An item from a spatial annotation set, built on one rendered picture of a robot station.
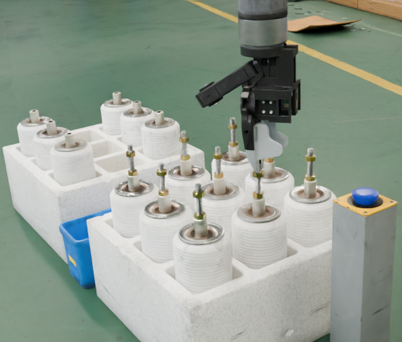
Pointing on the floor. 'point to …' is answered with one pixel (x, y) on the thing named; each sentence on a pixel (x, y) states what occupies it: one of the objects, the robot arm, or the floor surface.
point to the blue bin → (80, 248)
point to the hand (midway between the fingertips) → (254, 163)
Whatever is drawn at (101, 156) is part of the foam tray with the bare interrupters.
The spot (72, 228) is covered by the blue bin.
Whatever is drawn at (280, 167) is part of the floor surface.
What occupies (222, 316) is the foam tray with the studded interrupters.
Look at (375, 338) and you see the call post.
